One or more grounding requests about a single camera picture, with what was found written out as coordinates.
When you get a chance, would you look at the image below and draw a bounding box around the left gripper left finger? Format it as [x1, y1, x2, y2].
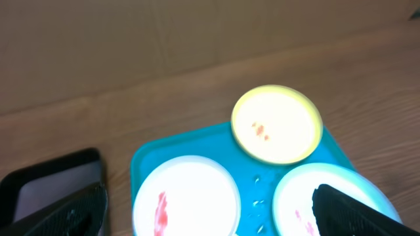
[1, 182, 108, 236]

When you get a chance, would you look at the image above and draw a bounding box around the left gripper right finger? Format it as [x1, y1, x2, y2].
[312, 184, 419, 236]

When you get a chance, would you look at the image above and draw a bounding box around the white plate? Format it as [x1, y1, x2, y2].
[133, 155, 241, 236]

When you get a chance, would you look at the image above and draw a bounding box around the black plastic tray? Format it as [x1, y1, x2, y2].
[1, 148, 108, 235]

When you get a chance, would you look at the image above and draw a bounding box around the teal plastic tray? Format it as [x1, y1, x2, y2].
[130, 122, 354, 236]

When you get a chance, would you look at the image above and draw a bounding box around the light blue plate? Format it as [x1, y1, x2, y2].
[272, 163, 401, 236]

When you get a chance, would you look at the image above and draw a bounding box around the yellow-green plate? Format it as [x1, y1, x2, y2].
[230, 85, 324, 165]

